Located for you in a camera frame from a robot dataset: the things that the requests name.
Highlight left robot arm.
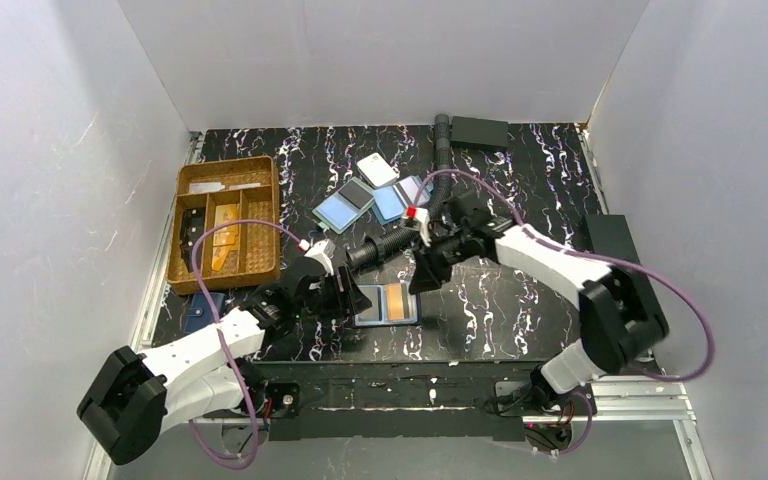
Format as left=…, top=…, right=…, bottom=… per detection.
left=77, top=257, right=419, bottom=466

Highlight white card case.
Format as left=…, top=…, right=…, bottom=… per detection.
left=356, top=153, right=399, bottom=189

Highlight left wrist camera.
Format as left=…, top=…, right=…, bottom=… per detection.
left=298, top=239, right=336, bottom=275

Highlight black corrugated hose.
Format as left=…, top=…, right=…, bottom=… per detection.
left=345, top=113, right=455, bottom=270

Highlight blue card holder open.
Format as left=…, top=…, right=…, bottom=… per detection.
left=372, top=176, right=422, bottom=225

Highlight black box at right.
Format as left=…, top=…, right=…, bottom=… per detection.
left=580, top=214, right=640, bottom=275

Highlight gold cards in tray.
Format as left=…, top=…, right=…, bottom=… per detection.
left=210, top=203, right=240, bottom=274

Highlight green card holder open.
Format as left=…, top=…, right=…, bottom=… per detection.
left=313, top=178, right=374, bottom=234

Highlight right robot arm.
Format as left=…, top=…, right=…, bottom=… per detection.
left=402, top=195, right=669, bottom=402

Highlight black box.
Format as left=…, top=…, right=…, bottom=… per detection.
left=580, top=214, right=640, bottom=275
left=450, top=116, right=509, bottom=151

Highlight woven wicker tray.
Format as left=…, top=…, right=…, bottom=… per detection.
left=166, top=156, right=281, bottom=296

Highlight black box at back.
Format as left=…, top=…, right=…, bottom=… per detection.
left=450, top=116, right=509, bottom=151

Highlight black card in tray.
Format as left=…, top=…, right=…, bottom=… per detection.
left=178, top=207, right=206, bottom=273

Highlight white card in tray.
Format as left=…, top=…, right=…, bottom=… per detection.
left=187, top=181, right=262, bottom=194

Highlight gold card in holder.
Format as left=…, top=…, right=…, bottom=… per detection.
left=385, top=283, right=409, bottom=321

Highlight aluminium frame rail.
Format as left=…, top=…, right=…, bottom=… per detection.
left=85, top=363, right=711, bottom=479

